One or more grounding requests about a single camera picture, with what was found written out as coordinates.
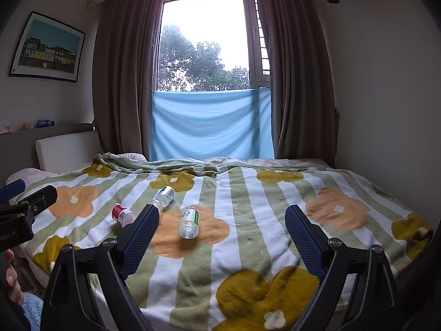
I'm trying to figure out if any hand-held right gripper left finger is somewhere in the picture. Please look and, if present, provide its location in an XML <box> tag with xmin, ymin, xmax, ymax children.
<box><xmin>41</xmin><ymin>204</ymin><xmax>161</xmax><ymax>331</ymax></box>

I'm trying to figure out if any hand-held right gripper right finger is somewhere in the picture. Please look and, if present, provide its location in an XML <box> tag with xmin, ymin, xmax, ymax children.
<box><xmin>284</xmin><ymin>204</ymin><xmax>402</xmax><ymax>331</ymax></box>

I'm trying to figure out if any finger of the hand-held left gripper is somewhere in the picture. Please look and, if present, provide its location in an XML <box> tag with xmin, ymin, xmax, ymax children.
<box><xmin>0</xmin><ymin>185</ymin><xmax>58</xmax><ymax>222</ymax></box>
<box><xmin>0</xmin><ymin>178</ymin><xmax>26</xmax><ymax>202</ymax></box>

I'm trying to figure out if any person's left hand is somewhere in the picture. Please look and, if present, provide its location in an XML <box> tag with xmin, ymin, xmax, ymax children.
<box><xmin>5</xmin><ymin>249</ymin><xmax>24</xmax><ymax>306</ymax></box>

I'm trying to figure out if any pale pink pillow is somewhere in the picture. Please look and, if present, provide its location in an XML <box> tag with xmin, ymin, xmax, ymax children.
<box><xmin>5</xmin><ymin>168</ymin><xmax>53</xmax><ymax>195</ymax></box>

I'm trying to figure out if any clear bottle with red label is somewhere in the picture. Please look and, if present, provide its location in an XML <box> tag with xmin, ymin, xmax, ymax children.
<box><xmin>111</xmin><ymin>204</ymin><xmax>136</xmax><ymax>228</ymax></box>

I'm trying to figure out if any grey bed headboard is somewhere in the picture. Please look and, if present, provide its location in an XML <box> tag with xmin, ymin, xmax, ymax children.
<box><xmin>0</xmin><ymin>123</ymin><xmax>101</xmax><ymax>180</ymax></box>

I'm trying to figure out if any clear bottle with pale label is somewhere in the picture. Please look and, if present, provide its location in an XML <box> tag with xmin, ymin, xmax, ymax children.
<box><xmin>150</xmin><ymin>185</ymin><xmax>176</xmax><ymax>212</ymax></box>

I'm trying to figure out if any clear bottle with green label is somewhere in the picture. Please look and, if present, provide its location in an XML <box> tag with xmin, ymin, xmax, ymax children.
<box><xmin>177</xmin><ymin>206</ymin><xmax>201</xmax><ymax>239</ymax></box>

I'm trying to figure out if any white headboard cushion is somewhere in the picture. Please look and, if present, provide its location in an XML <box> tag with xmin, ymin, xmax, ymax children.
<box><xmin>35</xmin><ymin>131</ymin><xmax>104</xmax><ymax>173</ymax></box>

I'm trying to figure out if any striped flower blanket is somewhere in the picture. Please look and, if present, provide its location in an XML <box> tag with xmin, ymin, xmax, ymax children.
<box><xmin>17</xmin><ymin>153</ymin><xmax>434</xmax><ymax>331</ymax></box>

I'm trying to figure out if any blue fluffy rug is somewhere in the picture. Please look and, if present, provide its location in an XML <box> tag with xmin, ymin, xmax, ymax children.
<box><xmin>19</xmin><ymin>292</ymin><xmax>44</xmax><ymax>331</ymax></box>

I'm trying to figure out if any light blue cloth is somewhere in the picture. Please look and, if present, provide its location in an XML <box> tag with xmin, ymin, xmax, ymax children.
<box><xmin>149</xmin><ymin>88</ymin><xmax>275</xmax><ymax>162</ymax></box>

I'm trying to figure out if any framed picture of houses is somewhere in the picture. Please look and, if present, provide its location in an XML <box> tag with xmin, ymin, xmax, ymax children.
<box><xmin>9</xmin><ymin>11</ymin><xmax>87</xmax><ymax>83</ymax></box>

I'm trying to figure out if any brown curtain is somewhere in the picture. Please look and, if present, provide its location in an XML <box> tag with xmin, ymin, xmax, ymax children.
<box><xmin>258</xmin><ymin>0</ymin><xmax>337</xmax><ymax>168</ymax></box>
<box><xmin>92</xmin><ymin>0</ymin><xmax>165</xmax><ymax>162</ymax></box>

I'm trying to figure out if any window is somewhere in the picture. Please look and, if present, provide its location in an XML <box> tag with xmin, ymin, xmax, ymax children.
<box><xmin>157</xmin><ymin>0</ymin><xmax>271</xmax><ymax>94</ymax></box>

